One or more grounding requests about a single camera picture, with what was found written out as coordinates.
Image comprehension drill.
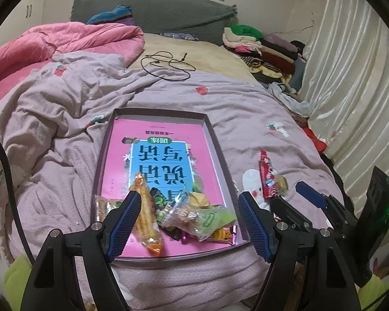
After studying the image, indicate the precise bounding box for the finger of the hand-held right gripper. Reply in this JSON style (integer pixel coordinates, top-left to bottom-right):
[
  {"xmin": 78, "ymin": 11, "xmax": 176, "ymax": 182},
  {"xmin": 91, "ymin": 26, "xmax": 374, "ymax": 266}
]
[
  {"xmin": 270, "ymin": 197, "xmax": 313, "ymax": 231},
  {"xmin": 295, "ymin": 181, "xmax": 358, "ymax": 234}
]

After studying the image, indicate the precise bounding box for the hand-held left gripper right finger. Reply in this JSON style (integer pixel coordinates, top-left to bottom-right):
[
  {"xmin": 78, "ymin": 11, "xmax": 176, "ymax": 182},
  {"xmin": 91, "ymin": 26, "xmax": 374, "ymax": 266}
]
[{"xmin": 238, "ymin": 191, "xmax": 362, "ymax": 311}]

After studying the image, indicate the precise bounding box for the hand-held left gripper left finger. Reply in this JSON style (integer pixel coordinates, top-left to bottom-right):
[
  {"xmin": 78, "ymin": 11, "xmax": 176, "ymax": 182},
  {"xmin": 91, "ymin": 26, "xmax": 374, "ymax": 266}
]
[{"xmin": 19, "ymin": 191, "xmax": 142, "ymax": 311}]

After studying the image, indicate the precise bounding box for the long orange snack packet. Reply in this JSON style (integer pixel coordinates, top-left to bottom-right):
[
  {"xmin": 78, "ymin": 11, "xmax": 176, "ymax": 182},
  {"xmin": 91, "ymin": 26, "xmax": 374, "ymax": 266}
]
[{"xmin": 129, "ymin": 172, "xmax": 165, "ymax": 256}]

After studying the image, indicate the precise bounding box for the purple and yellow snack bar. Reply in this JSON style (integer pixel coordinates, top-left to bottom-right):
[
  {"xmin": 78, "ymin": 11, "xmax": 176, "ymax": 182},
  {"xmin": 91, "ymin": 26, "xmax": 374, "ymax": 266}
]
[{"xmin": 180, "ymin": 224, "xmax": 239, "ymax": 245}]

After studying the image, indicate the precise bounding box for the light green snack packet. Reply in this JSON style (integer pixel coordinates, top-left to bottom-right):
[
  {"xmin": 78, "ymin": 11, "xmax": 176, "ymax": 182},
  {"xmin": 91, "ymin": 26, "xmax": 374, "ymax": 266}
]
[{"xmin": 162, "ymin": 201, "xmax": 237, "ymax": 242}]

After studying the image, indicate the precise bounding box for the green and black snack packet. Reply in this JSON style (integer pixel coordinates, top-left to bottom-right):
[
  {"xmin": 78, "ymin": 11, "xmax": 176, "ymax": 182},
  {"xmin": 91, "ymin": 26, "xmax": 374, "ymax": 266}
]
[{"xmin": 149, "ymin": 187, "xmax": 179, "ymax": 224}]

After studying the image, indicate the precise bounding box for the red snack packet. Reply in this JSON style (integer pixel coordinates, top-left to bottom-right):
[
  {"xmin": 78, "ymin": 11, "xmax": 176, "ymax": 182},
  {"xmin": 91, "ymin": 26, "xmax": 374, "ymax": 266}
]
[{"xmin": 258, "ymin": 150, "xmax": 280, "ymax": 199}]

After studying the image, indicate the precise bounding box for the grey shallow box tray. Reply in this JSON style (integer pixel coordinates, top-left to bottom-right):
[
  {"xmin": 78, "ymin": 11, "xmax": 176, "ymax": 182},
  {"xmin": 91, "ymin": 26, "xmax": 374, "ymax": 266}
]
[{"xmin": 91, "ymin": 108, "xmax": 251, "ymax": 267}]

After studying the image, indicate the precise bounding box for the small pale snack packet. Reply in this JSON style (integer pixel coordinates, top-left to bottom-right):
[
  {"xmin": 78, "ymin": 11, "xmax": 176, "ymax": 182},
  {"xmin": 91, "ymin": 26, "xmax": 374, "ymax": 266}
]
[{"xmin": 275, "ymin": 174, "xmax": 289, "ymax": 197}]

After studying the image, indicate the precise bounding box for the floral cloth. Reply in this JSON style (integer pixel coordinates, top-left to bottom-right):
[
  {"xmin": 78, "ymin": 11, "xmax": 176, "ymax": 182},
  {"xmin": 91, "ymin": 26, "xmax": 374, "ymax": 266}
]
[{"xmin": 370, "ymin": 243, "xmax": 389, "ymax": 282}]

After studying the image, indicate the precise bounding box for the red cloth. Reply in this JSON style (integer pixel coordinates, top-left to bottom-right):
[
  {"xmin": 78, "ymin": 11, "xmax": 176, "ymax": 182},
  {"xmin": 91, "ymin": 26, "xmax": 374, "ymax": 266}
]
[{"xmin": 303, "ymin": 126, "xmax": 327, "ymax": 152}]

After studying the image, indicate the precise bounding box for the pink and blue book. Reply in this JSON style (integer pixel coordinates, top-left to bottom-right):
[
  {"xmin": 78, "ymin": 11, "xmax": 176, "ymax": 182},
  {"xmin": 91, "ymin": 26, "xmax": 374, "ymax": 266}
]
[{"xmin": 100, "ymin": 118, "xmax": 244, "ymax": 260}]

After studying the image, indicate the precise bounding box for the lime green cloth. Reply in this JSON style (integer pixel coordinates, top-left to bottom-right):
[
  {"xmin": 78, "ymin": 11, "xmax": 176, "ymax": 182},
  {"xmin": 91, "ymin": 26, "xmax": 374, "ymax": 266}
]
[
  {"xmin": 357, "ymin": 274, "xmax": 389, "ymax": 310},
  {"xmin": 3, "ymin": 254, "xmax": 36, "ymax": 302}
]

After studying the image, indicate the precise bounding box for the white and grey garment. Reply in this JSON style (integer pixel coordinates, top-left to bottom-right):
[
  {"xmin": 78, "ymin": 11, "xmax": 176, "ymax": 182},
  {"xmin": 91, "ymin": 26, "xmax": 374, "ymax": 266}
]
[{"xmin": 267, "ymin": 82, "xmax": 312, "ymax": 118}]

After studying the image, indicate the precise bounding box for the lilac printed blanket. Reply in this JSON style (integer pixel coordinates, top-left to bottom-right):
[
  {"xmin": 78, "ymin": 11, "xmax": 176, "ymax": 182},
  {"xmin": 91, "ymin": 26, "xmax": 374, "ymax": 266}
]
[{"xmin": 0, "ymin": 51, "xmax": 345, "ymax": 309}]

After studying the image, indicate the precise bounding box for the cream satin curtain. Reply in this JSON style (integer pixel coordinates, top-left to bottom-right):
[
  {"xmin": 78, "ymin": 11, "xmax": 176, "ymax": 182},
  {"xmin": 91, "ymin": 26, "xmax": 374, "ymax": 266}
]
[{"xmin": 299, "ymin": 0, "xmax": 389, "ymax": 215}]

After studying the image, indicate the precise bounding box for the stack of folded clothes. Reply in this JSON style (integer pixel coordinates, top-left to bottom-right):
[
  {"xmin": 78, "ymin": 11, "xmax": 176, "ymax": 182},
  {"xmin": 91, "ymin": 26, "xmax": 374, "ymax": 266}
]
[{"xmin": 221, "ymin": 24, "xmax": 307, "ymax": 79}]

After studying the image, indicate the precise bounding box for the beige bed sheet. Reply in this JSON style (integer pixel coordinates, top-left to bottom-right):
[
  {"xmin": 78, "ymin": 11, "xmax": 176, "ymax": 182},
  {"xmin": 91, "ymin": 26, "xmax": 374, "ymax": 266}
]
[{"xmin": 129, "ymin": 32, "xmax": 257, "ymax": 82}]

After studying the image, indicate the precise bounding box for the pink quilt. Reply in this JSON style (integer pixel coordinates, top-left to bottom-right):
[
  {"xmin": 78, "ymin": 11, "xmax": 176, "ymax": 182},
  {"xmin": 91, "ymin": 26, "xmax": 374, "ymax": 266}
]
[{"xmin": 0, "ymin": 22, "xmax": 146, "ymax": 118}]

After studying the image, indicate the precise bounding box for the dark patterned cloth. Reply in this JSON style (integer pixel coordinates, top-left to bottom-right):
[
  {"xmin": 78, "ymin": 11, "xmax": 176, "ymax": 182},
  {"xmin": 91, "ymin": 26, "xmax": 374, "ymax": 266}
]
[{"xmin": 160, "ymin": 31, "xmax": 199, "ymax": 41}]

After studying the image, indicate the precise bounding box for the blue striped cloth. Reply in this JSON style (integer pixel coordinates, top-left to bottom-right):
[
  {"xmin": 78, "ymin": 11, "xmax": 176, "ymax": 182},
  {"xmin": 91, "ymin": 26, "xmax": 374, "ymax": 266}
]
[{"xmin": 86, "ymin": 4, "xmax": 137, "ymax": 27}]

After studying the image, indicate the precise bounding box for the grey headboard cover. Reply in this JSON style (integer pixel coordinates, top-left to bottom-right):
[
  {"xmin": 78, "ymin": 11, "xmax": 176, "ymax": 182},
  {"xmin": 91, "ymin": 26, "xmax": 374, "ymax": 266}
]
[{"xmin": 71, "ymin": 0, "xmax": 239, "ymax": 45}]

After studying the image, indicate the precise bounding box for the thick black cable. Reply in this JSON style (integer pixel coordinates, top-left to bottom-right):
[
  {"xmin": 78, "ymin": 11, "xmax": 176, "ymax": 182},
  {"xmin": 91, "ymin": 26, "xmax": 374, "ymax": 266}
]
[{"xmin": 0, "ymin": 131, "xmax": 33, "ymax": 260}]

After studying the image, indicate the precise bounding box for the thin black cable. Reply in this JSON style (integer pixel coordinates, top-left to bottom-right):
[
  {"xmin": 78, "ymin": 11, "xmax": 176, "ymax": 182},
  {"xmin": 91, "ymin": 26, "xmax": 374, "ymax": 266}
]
[{"xmin": 141, "ymin": 51, "xmax": 196, "ymax": 82}]

